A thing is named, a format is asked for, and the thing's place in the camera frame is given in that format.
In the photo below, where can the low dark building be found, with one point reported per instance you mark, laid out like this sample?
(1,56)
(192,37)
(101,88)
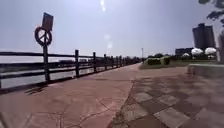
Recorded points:
(183,51)

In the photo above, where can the white dome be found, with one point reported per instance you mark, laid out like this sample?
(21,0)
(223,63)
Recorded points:
(210,50)
(197,51)

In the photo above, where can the trimmed green hedge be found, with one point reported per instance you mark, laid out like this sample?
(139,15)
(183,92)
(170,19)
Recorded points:
(154,61)

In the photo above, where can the chequered stone paving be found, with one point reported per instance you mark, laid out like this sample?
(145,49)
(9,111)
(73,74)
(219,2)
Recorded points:
(173,100)

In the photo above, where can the tall dark building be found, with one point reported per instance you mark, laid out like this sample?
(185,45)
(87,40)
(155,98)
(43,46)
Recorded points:
(203,36)

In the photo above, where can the dark wooden railing fence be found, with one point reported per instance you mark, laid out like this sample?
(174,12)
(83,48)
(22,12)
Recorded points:
(77,63)

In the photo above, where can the grass lawn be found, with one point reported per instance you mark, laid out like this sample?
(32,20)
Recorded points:
(180,63)

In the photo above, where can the river water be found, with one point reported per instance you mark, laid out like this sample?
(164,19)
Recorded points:
(20,81)

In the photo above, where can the low concrete wall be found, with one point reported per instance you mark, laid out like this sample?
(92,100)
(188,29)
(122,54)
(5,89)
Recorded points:
(206,70)

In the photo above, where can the thin pole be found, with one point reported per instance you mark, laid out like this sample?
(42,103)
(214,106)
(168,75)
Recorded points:
(142,53)

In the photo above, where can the red paved path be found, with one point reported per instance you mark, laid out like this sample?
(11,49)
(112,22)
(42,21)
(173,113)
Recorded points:
(83,96)

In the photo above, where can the tree foliage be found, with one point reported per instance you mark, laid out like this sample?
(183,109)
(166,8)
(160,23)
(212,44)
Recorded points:
(216,15)

